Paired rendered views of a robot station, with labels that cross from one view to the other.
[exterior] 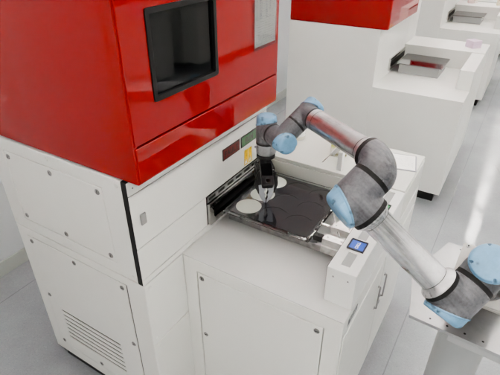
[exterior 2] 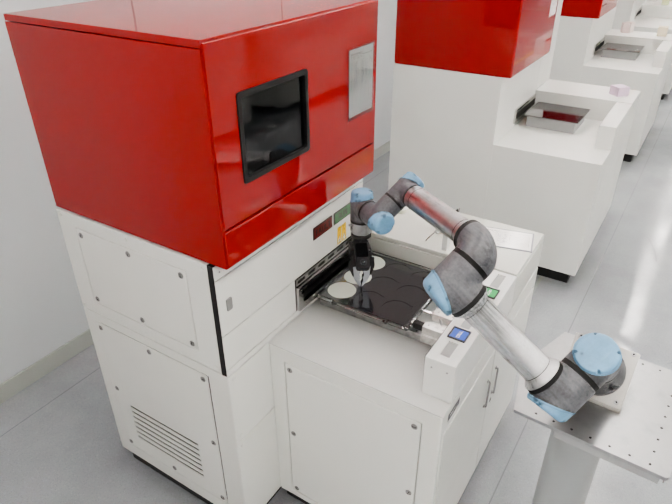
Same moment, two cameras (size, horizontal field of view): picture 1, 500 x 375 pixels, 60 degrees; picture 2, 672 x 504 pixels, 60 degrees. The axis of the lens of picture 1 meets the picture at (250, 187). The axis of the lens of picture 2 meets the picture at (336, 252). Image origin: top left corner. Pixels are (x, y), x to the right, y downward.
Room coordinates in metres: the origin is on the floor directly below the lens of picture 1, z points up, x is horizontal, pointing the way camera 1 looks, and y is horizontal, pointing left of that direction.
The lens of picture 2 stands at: (-0.27, -0.01, 2.06)
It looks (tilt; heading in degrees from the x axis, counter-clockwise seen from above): 31 degrees down; 1
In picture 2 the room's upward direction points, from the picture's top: straight up
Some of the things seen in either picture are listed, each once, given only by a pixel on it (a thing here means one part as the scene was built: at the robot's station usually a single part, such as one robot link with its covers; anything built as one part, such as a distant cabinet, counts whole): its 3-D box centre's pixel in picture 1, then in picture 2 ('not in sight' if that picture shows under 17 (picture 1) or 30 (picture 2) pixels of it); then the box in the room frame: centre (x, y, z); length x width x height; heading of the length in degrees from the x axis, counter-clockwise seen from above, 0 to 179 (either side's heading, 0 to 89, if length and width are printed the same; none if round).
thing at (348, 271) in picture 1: (367, 241); (472, 330); (1.22, -0.42, 0.89); 0.55 x 0.09 x 0.14; 149
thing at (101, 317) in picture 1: (159, 271); (239, 363); (1.59, 0.44, 0.41); 0.82 x 0.71 x 0.82; 149
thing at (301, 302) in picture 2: (239, 189); (332, 270); (1.56, 0.04, 0.89); 0.44 x 0.02 x 0.10; 149
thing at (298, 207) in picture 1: (285, 201); (383, 285); (1.46, -0.14, 0.90); 0.34 x 0.34 x 0.01; 59
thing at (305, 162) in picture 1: (343, 168); (451, 247); (1.74, -0.43, 0.89); 0.62 x 0.35 x 0.14; 59
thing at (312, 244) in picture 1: (284, 234); (381, 321); (1.33, -0.13, 0.84); 0.50 x 0.02 x 0.03; 59
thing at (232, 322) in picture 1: (309, 288); (411, 384); (1.48, -0.27, 0.41); 0.97 x 0.64 x 0.82; 149
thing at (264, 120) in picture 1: (266, 129); (362, 206); (1.46, -0.06, 1.21); 0.09 x 0.08 x 0.11; 27
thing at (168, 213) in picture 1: (210, 181); (300, 262); (1.42, 0.15, 1.02); 0.82 x 0.03 x 0.40; 149
